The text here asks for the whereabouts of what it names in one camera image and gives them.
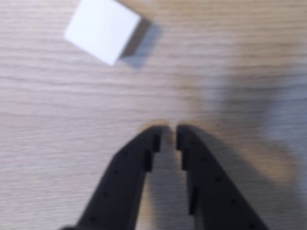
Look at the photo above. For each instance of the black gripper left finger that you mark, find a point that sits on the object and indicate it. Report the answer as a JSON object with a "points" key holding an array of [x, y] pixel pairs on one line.
{"points": [[120, 182]]}

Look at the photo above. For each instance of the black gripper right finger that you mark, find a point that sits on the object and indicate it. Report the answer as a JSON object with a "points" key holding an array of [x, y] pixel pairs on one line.
{"points": [[211, 191]]}

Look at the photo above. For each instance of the white cube block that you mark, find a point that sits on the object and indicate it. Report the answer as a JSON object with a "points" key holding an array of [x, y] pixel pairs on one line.
{"points": [[103, 28]]}

